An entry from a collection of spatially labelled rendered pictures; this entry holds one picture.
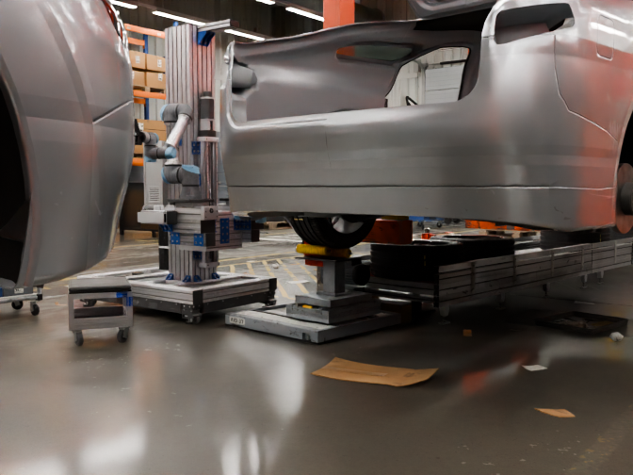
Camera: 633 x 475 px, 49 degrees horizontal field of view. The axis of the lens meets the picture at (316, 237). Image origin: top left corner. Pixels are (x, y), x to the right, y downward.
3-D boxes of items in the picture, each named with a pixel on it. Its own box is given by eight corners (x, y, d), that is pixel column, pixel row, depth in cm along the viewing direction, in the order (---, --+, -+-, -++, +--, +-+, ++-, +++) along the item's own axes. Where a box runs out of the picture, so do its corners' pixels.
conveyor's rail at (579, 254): (439, 300, 453) (440, 266, 452) (432, 299, 457) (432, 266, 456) (592, 268, 632) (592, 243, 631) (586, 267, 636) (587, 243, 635)
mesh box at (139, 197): (164, 237, 1230) (163, 182, 1223) (118, 235, 1306) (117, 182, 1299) (200, 235, 1300) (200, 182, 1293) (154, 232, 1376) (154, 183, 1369)
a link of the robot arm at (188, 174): (193, 184, 468) (193, 164, 467) (176, 184, 473) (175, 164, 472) (202, 184, 479) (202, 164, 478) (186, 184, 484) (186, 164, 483)
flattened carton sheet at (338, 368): (422, 390, 312) (422, 383, 311) (310, 376, 335) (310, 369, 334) (439, 374, 339) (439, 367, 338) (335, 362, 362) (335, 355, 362)
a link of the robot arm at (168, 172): (178, 184, 472) (176, 102, 468) (159, 184, 478) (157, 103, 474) (187, 184, 483) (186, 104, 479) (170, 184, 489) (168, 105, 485)
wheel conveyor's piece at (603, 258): (592, 286, 634) (592, 243, 632) (505, 278, 693) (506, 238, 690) (631, 276, 707) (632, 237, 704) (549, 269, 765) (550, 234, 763)
